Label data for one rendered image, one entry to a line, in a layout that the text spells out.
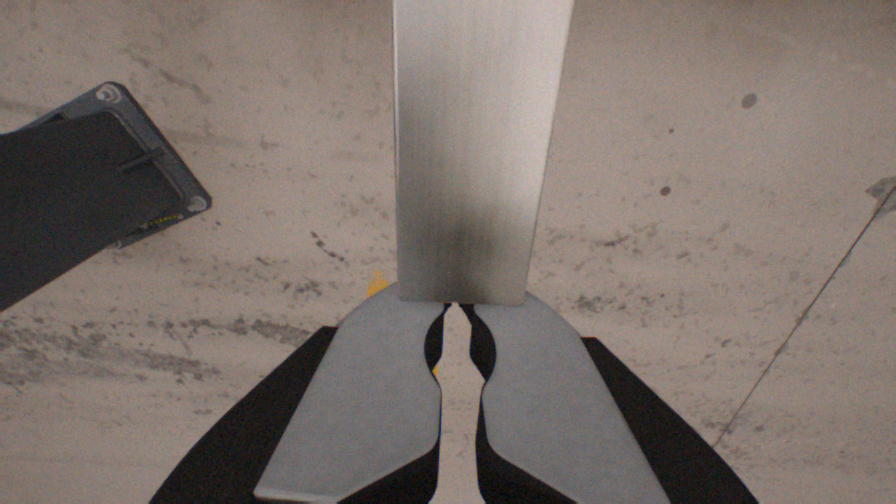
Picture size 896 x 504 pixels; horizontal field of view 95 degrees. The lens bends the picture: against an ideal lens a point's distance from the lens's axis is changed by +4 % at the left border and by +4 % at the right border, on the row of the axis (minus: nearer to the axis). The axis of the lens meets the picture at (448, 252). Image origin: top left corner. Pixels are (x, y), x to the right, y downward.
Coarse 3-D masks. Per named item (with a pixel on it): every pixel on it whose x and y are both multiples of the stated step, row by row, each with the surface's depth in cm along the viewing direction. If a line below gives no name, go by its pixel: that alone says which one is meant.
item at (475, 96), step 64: (448, 0) 6; (512, 0) 6; (448, 64) 7; (512, 64) 7; (448, 128) 7; (512, 128) 7; (448, 192) 8; (512, 192) 8; (448, 256) 9; (512, 256) 9
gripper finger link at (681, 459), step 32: (608, 352) 9; (608, 384) 8; (640, 384) 8; (640, 416) 7; (672, 416) 7; (672, 448) 7; (704, 448) 7; (672, 480) 6; (704, 480) 6; (736, 480) 6
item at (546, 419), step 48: (480, 336) 10; (528, 336) 9; (576, 336) 9; (528, 384) 8; (576, 384) 8; (480, 432) 8; (528, 432) 7; (576, 432) 7; (624, 432) 7; (480, 480) 7; (528, 480) 6; (576, 480) 6; (624, 480) 6
